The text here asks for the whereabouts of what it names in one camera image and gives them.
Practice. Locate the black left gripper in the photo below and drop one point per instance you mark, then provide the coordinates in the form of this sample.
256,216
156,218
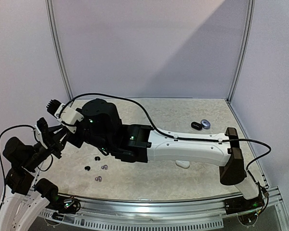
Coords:
52,139

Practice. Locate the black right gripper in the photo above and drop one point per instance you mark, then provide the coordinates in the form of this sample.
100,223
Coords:
72,134

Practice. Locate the white oval charging case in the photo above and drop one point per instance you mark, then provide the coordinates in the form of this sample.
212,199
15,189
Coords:
183,164

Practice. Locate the black oval charging case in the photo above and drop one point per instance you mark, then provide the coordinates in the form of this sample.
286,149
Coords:
196,125

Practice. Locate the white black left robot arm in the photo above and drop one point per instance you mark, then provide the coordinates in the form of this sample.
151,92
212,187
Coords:
23,198

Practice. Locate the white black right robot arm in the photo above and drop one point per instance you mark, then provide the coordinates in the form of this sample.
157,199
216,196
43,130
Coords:
98,123

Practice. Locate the lavender oval charging case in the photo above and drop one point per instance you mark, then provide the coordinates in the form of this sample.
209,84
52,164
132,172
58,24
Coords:
205,124

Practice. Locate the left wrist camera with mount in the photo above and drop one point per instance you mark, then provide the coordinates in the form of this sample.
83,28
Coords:
41,132

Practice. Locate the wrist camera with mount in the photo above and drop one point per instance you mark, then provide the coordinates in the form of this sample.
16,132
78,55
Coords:
41,132
68,117

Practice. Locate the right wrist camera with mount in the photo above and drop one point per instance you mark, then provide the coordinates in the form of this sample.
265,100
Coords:
68,117

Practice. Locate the aluminium left frame post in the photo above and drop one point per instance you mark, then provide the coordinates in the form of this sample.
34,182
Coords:
57,48

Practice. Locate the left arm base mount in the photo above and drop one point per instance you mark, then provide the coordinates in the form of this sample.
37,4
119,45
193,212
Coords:
65,205

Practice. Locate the white slotted cable duct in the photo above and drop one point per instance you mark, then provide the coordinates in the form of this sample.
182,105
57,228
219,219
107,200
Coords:
99,222

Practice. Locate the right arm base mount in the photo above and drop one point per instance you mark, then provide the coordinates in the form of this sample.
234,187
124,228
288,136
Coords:
240,204

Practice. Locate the aluminium corner frame post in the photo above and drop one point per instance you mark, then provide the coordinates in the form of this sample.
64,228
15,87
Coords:
242,51

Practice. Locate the aluminium front rail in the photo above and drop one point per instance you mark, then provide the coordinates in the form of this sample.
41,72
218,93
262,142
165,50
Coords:
191,209

